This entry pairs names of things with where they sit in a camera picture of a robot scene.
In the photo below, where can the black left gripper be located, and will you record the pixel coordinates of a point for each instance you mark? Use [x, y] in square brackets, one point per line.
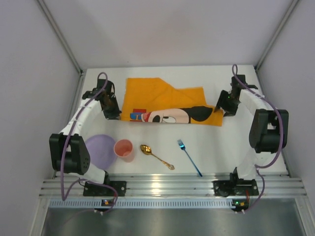
[111, 108]

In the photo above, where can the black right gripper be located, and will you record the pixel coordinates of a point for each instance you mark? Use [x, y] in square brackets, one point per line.
[225, 105]

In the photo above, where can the orange Mickey Mouse cloth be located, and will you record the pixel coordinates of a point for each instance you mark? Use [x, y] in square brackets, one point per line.
[154, 100]

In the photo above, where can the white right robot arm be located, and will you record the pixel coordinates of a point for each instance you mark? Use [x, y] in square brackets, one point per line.
[269, 128]

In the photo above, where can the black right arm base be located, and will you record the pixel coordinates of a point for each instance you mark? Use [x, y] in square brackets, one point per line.
[235, 186]

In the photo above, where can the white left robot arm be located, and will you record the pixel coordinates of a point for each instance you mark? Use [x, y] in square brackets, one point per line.
[69, 153]

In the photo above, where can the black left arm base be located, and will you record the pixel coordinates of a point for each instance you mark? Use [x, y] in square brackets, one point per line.
[118, 189]

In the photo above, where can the pink plastic cup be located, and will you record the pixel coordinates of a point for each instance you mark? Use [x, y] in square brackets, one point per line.
[124, 150]

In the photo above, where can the lilac plate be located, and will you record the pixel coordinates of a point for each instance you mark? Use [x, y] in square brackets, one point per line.
[101, 151]

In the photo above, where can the gold ornate spoon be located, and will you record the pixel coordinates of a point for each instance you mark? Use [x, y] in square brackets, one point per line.
[148, 151]

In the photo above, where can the blue metallic fork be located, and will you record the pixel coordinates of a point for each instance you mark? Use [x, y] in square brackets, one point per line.
[183, 147]

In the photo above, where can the right aluminium corner post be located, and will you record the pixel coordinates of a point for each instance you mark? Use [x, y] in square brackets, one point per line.
[275, 35]

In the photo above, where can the aluminium corner post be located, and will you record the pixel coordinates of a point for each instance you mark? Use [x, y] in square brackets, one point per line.
[56, 29]
[275, 35]

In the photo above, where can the aluminium frame rail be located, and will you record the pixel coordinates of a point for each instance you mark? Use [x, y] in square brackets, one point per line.
[176, 185]

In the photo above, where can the grey slotted cable duct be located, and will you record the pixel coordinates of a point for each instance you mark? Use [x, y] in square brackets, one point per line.
[149, 203]

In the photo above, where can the left aluminium corner post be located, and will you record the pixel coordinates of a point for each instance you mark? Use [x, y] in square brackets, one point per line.
[56, 29]

